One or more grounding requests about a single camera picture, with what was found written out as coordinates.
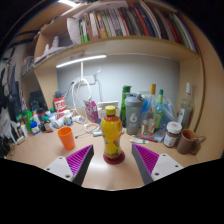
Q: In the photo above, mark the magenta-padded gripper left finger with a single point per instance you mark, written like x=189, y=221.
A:
x=78, y=160

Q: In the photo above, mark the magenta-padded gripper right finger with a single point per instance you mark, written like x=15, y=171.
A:
x=146, y=159

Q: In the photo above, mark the yellow drink bottle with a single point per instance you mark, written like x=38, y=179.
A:
x=111, y=133

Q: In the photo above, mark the white and green marker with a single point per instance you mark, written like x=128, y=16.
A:
x=138, y=141

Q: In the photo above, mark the pink pen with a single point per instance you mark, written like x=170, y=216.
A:
x=150, y=139

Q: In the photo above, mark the orange plastic cup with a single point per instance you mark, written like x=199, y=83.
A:
x=67, y=139

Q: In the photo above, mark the blue printed packet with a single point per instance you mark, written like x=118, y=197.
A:
x=159, y=136

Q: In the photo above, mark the brown jar with white lid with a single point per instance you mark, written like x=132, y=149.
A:
x=172, y=136

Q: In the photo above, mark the white jar with blue label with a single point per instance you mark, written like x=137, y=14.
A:
x=68, y=120

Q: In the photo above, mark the clear glass bottle gold cap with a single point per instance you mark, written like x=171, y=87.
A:
x=149, y=116

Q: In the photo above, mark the brown mug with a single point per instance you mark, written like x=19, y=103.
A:
x=186, y=141

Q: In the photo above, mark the grey shaker bottle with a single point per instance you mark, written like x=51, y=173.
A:
x=134, y=116

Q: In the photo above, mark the dark bottle with green cap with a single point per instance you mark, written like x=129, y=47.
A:
x=47, y=125

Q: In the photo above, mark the slim bottle with green cap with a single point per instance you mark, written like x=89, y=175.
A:
x=159, y=111

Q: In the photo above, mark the blue plastic bag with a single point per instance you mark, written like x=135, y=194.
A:
x=168, y=111

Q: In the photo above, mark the white bottle with blue cap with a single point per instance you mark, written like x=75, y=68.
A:
x=35, y=128

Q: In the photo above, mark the red and white canister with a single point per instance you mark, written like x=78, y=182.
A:
x=60, y=106

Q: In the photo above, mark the clear glass bottle white cap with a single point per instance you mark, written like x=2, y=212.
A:
x=186, y=110

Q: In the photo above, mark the green spray bottle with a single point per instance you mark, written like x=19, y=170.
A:
x=27, y=118

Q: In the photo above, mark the black box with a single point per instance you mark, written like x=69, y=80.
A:
x=36, y=100

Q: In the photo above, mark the dark hanging clothes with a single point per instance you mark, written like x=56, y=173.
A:
x=11, y=90

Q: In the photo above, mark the wooden shelf unit with books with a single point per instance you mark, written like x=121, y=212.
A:
x=133, y=43

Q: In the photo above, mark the ceiling light bar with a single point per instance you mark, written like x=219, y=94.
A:
x=68, y=2

